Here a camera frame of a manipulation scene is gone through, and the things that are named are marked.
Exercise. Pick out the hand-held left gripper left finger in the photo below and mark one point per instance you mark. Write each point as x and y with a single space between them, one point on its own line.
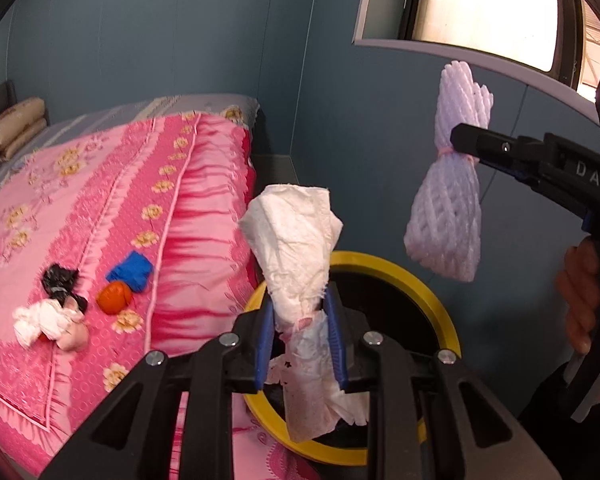
266 340

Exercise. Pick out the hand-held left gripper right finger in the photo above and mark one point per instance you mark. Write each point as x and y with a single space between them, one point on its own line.
336 340

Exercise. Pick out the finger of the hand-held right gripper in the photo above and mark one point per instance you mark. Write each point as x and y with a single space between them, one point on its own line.
490 142
517 172

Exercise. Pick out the black bin with yellow rim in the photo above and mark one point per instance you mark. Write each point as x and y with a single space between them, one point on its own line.
390 305

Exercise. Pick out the white foam net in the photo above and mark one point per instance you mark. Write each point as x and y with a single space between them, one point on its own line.
445 225

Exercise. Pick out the white paper towel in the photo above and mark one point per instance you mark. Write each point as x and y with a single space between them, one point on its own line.
290 250
42 322

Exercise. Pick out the blue cloth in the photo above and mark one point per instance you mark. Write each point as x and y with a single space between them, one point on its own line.
130 272

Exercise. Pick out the orange plastic wad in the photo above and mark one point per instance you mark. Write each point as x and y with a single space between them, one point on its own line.
114 299

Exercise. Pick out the black plastic bag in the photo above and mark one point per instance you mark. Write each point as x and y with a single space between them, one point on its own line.
57 277

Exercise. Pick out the person's right hand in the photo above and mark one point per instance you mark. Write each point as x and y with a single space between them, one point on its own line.
577 285

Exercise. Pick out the pink floral bedspread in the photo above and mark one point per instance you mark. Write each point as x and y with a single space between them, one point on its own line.
130 185

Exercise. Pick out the beige pillows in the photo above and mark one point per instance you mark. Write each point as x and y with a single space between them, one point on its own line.
20 120

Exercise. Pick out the window with white frame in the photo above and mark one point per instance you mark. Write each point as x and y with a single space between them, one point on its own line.
480 5

